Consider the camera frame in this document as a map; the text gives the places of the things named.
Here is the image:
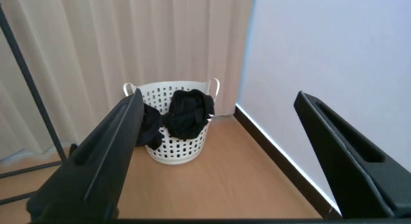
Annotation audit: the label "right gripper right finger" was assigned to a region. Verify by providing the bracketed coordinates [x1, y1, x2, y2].
[293, 90, 411, 219]

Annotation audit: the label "white laundry basket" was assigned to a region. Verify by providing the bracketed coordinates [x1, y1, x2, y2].
[123, 78, 221, 166]

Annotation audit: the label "black shorts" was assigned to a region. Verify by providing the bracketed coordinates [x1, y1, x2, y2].
[162, 89, 215, 141]

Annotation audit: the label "black clothes rack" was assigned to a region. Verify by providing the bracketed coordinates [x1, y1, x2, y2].
[0, 4, 80, 205]

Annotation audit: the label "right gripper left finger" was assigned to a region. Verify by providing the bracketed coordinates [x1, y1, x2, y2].
[26, 87, 145, 221]

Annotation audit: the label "beige curtain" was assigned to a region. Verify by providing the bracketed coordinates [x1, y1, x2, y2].
[0, 0, 256, 160]

